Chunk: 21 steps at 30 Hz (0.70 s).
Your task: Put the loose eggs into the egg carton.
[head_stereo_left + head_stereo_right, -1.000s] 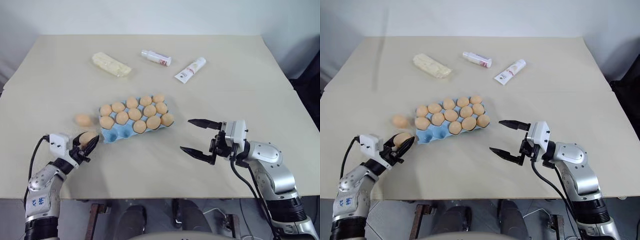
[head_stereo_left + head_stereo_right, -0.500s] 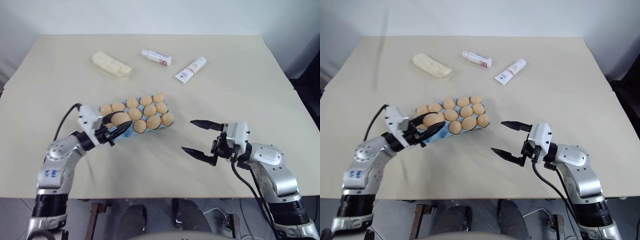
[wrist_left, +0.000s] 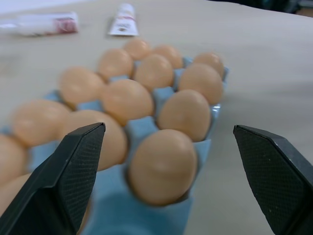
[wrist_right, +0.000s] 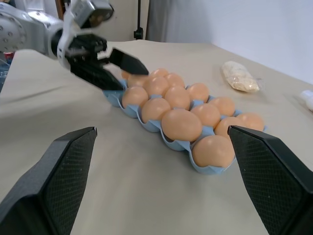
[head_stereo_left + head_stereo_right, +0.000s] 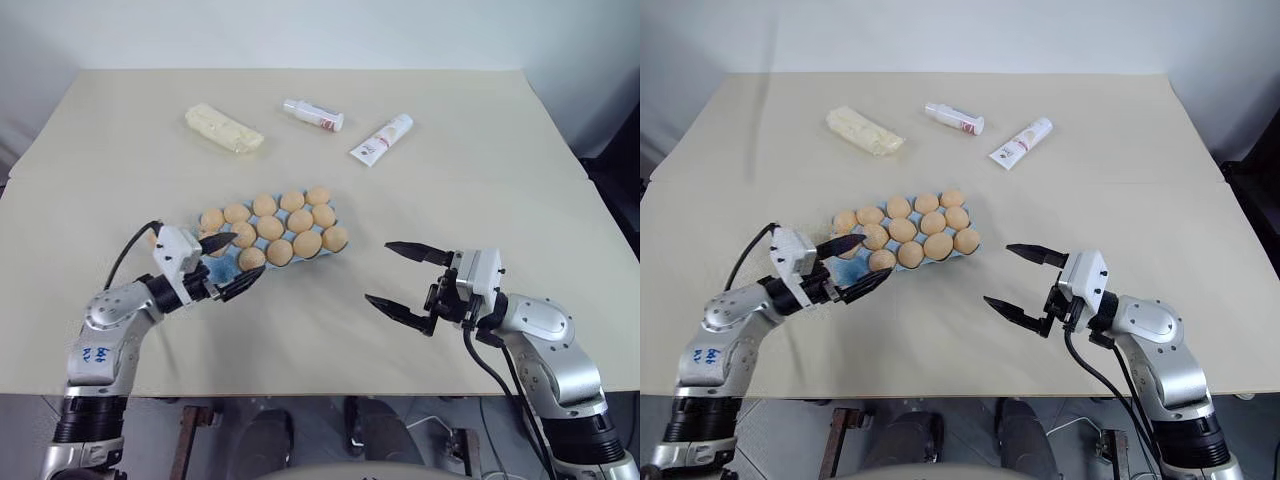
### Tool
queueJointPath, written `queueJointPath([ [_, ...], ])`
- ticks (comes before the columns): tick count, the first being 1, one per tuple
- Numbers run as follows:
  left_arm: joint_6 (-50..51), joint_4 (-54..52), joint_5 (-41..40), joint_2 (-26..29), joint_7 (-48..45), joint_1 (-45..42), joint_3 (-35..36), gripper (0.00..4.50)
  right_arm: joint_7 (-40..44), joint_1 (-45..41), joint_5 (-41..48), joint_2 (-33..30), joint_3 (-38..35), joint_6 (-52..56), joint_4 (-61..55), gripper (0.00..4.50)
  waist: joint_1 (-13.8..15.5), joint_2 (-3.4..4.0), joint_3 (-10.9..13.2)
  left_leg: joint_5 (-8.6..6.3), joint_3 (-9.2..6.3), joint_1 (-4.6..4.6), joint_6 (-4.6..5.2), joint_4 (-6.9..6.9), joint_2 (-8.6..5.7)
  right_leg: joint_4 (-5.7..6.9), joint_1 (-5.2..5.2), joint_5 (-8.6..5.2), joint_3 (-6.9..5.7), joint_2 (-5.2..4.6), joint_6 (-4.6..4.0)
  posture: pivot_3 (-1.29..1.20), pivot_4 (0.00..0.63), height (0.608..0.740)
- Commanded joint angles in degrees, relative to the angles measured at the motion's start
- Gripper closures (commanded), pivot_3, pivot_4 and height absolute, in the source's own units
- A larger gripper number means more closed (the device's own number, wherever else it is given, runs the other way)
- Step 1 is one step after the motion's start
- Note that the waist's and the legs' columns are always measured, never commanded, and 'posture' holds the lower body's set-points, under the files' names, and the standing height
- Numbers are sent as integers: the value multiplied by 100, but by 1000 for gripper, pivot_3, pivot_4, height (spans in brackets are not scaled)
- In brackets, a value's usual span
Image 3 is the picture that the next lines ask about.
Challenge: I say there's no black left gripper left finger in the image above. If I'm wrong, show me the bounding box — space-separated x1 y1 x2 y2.
0 122 107 235

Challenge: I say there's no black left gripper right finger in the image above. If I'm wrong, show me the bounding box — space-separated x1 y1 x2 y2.
233 124 313 235

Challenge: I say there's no blue egg tray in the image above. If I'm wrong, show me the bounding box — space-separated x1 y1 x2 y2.
0 56 230 235

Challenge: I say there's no white tube with red end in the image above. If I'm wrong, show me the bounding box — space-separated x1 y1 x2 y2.
0 11 79 38

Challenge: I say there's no white tube with red print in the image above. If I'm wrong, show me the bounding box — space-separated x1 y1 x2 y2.
107 2 140 37

